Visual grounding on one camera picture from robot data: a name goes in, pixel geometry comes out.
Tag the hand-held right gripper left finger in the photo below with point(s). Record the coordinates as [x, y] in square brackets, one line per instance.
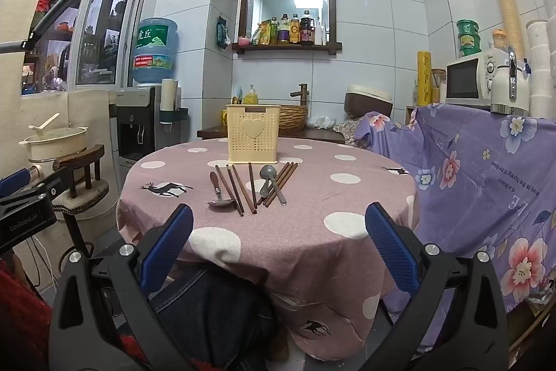
[168, 251]

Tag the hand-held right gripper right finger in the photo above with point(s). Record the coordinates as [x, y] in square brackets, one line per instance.
[391, 253]

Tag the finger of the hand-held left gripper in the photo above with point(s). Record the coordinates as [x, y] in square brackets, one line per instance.
[15, 183]
[54, 186]

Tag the brown wooden chopstick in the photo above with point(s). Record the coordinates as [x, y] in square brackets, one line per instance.
[221, 179]
[283, 168]
[287, 171]
[243, 188]
[292, 171]

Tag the dark banded chopstick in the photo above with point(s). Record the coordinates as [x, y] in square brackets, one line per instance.
[235, 190]
[252, 188]

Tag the grey metal spoon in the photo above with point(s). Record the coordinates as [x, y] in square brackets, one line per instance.
[267, 172]

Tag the cream plastic utensil holder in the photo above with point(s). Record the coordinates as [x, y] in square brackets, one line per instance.
[252, 145]

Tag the person's left forearm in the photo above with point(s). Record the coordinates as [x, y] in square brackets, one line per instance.
[21, 310]

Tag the wooden chair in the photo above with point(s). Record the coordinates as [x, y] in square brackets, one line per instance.
[82, 162]

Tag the cream pot with ladle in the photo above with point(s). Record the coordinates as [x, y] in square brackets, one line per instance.
[54, 143]

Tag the person's leg in jeans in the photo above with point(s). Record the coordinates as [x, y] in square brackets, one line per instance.
[217, 310]

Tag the grey water dispenser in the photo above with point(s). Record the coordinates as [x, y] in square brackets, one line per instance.
[134, 123]

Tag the purple floral cloth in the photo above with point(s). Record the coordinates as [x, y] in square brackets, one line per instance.
[469, 179]

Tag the brown floral cloth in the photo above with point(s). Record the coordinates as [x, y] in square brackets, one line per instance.
[347, 132]

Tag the teal cup holder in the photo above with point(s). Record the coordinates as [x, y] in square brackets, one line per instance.
[173, 115]

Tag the wooden crate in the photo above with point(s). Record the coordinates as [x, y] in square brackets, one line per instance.
[410, 114]

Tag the yellow mug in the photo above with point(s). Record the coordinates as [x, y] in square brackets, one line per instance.
[224, 118]

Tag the white paper cup stack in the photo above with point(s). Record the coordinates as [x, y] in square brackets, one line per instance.
[168, 95]

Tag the white plastic bag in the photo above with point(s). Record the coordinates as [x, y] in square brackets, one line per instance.
[320, 122]

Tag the glass window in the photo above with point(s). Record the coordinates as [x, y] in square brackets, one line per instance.
[100, 40]

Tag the brown and cream rice cooker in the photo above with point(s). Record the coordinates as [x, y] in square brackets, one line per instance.
[367, 101]

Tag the woven pattern sink basin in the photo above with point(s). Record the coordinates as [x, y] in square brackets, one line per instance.
[293, 119]

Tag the blue water jug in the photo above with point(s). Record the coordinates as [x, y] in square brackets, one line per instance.
[154, 49]

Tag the glass jar with wooden lid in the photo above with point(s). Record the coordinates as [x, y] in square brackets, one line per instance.
[438, 86]

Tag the yellow soap dispenser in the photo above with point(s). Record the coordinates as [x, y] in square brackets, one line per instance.
[250, 97]

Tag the yellow wrap roll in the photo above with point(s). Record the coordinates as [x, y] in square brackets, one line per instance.
[424, 80]

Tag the bronze faucet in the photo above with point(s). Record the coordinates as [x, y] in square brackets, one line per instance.
[302, 93]

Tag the white microwave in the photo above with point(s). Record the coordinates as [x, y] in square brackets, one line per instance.
[464, 77]

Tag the cream electric kettle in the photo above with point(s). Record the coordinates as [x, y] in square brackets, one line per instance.
[508, 86]

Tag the pink sponge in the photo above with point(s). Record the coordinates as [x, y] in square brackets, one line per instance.
[243, 41]

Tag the green hanging packet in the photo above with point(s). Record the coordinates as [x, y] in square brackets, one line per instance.
[223, 33]

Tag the white plastic bottle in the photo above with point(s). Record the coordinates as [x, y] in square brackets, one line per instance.
[319, 35]

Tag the yellow snack bag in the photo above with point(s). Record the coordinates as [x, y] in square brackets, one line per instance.
[262, 34]

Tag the dark soy sauce bottle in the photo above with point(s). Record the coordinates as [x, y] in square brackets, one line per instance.
[306, 32]

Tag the stack of white cups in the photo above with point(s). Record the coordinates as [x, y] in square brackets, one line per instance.
[541, 66]

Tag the yellow label bottle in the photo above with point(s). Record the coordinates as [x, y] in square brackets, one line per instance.
[295, 33]

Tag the orange lidded jar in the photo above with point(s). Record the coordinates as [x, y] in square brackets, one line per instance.
[499, 38]

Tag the green capped oil bottle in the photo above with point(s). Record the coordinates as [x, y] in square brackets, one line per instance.
[274, 33]

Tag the purple label bottle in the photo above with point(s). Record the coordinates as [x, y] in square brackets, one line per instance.
[284, 33]

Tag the tall yellow paper cup stack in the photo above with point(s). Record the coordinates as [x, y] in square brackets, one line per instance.
[506, 1]

